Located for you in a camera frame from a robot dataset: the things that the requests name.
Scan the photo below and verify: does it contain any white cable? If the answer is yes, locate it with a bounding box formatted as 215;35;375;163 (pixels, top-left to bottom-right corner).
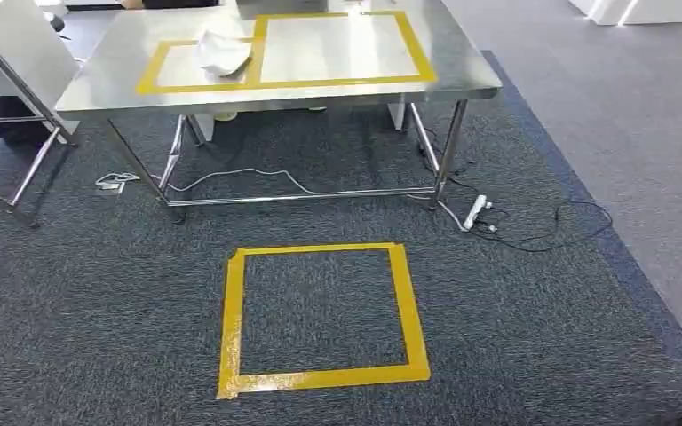
94;167;320;196

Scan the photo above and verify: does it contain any white moulded plastic part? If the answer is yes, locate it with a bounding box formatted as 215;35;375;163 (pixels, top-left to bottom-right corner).
193;28;255;78

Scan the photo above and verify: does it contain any yellow floor tape square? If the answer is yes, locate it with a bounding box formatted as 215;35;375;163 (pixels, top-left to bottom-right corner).
215;241;432;401

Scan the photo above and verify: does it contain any black bag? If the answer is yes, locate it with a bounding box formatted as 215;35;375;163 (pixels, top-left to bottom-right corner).
0;95;55;147

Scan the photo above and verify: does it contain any white power strip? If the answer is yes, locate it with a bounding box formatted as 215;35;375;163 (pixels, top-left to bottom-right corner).
462;194;494;233

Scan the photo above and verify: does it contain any stainless steel table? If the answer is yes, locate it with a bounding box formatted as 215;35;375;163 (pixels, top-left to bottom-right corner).
53;0;504;226

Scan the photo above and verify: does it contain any white-topped steel-legged table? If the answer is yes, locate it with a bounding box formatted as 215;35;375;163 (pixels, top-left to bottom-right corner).
0;12;81;231

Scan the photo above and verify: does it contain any black cable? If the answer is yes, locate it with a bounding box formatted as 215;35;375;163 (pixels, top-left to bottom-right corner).
416;125;615;255

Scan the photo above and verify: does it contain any small yellow tape rectangle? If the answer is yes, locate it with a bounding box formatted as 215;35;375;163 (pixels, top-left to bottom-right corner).
135;37;264;97

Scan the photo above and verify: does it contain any white furniture base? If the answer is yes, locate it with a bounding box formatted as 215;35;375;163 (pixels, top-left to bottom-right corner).
567;0;682;28

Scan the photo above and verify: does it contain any large yellow tape rectangle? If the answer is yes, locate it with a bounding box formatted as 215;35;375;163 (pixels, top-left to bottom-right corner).
250;10;440;91

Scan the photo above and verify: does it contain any white power adapter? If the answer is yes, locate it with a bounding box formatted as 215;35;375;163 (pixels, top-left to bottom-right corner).
96;172;141;193

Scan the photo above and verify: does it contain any white board panel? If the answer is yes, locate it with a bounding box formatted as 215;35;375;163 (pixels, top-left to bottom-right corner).
0;0;82;100

